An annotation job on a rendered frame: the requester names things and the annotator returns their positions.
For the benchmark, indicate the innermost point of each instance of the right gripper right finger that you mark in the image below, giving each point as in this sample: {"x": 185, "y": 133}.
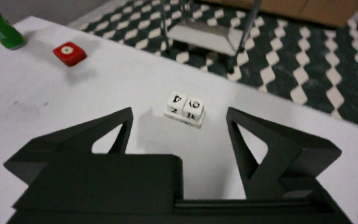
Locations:
{"x": 292, "y": 153}

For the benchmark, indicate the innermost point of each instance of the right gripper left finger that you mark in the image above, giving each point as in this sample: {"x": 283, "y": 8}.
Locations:
{"x": 81, "y": 137}

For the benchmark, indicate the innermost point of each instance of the green and yellow drink can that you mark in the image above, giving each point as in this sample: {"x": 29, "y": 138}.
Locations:
{"x": 10, "y": 36}

